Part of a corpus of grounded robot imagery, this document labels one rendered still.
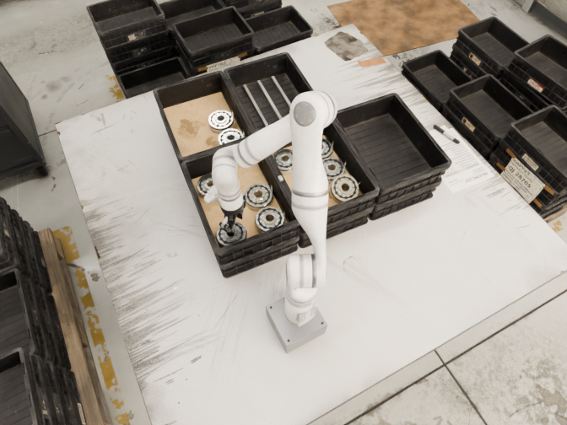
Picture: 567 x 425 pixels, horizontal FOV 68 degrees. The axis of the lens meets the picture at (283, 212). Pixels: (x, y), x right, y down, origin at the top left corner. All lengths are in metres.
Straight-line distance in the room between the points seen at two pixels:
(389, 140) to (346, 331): 0.78
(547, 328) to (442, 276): 1.04
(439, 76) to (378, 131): 1.28
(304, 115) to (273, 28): 2.09
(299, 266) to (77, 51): 3.01
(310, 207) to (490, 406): 1.58
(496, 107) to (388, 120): 1.05
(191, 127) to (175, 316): 0.76
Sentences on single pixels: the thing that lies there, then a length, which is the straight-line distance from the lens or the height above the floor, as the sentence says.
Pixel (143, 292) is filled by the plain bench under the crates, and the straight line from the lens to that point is 1.60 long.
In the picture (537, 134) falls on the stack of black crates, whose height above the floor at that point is 0.49.
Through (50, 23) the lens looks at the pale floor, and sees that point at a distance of 4.18.
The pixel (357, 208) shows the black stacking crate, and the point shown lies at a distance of 1.53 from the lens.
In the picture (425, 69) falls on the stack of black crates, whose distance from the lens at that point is 3.04.
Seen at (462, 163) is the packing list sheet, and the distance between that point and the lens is 1.96.
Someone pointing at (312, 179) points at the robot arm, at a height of 1.32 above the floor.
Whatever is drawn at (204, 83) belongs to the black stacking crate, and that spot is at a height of 0.90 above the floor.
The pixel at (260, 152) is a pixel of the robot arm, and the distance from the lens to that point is 1.08.
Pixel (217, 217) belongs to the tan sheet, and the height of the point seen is 0.83.
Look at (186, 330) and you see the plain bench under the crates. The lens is 1.51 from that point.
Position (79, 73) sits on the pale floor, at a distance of 3.59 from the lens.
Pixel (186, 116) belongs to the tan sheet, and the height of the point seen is 0.83.
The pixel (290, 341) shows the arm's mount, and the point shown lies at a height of 0.80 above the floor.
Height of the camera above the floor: 2.12
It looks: 59 degrees down
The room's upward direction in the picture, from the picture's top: 1 degrees clockwise
